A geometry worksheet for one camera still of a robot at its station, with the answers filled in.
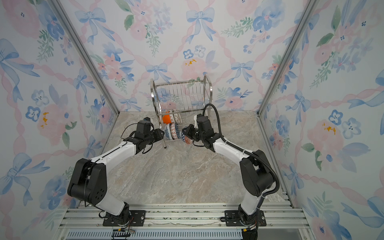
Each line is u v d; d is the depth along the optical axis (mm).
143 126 689
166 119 1005
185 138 852
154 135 806
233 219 718
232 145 560
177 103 1172
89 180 502
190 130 765
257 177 469
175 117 1001
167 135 925
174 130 918
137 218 742
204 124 676
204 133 685
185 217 751
